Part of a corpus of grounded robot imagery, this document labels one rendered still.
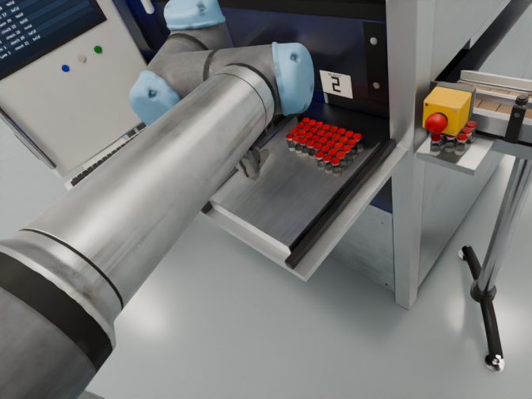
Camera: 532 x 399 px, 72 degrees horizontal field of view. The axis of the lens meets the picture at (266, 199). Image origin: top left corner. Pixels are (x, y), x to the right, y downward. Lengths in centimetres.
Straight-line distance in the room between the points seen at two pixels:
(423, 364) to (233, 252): 100
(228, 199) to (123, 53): 74
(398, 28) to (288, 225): 44
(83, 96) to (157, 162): 119
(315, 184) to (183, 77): 50
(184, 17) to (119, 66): 95
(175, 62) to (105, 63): 98
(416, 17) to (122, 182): 61
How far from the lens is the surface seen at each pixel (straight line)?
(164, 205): 25
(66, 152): 149
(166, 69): 47
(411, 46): 78
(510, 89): 102
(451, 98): 82
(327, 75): 93
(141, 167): 25
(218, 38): 54
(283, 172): 93
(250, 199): 89
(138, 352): 193
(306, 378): 159
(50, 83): 141
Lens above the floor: 151
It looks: 46 degrees down
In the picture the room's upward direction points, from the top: 23 degrees counter-clockwise
